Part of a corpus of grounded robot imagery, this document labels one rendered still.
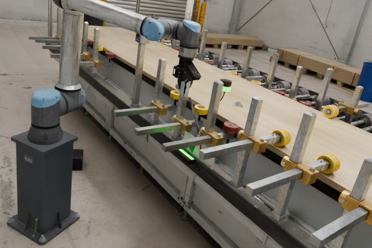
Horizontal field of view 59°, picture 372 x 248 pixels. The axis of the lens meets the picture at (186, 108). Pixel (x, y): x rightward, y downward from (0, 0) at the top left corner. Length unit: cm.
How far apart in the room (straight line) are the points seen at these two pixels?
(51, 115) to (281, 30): 934
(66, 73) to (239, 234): 137
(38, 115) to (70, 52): 39
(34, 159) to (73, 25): 77
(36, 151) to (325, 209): 146
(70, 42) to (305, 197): 144
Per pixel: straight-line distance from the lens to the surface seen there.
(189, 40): 159
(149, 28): 151
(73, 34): 193
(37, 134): 197
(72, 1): 174
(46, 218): 219
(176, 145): 150
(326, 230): 106
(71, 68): 198
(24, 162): 208
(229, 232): 212
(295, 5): 1050
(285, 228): 145
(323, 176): 149
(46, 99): 189
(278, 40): 1076
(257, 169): 177
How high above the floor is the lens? 154
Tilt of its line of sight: 20 degrees down
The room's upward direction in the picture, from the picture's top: 10 degrees clockwise
